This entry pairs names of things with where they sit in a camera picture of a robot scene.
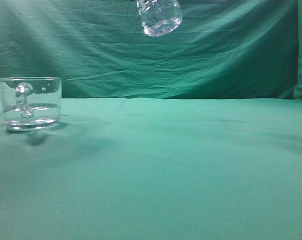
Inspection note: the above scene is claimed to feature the clear plastic water bottle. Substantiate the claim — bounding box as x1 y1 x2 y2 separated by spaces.
136 0 183 37

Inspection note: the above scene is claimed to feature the green table cloth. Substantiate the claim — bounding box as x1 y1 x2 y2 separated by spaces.
0 98 302 240

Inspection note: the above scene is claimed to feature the green backdrop cloth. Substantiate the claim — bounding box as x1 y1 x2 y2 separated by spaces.
0 0 302 99

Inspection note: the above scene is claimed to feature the clear glass mug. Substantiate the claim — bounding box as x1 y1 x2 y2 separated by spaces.
0 76 62 132

